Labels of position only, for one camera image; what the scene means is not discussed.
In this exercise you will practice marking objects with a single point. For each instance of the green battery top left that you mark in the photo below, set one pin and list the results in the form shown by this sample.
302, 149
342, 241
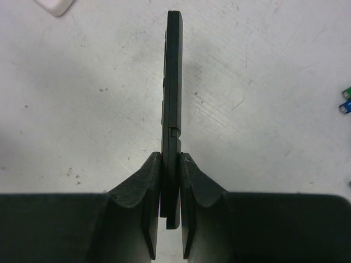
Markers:
347, 93

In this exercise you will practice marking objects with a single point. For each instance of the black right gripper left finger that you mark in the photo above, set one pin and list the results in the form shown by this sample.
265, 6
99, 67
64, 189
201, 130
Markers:
117, 226

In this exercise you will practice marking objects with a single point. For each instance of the blue battery leftmost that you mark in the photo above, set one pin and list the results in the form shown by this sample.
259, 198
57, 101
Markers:
345, 108

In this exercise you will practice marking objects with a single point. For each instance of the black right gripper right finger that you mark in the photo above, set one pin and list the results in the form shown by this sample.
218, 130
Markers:
223, 226

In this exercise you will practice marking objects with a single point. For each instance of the grey and white remote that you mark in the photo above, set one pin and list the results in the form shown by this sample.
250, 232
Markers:
56, 8

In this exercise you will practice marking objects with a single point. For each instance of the slim black remote control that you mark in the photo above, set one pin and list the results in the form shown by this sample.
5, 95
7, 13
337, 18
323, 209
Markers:
171, 120

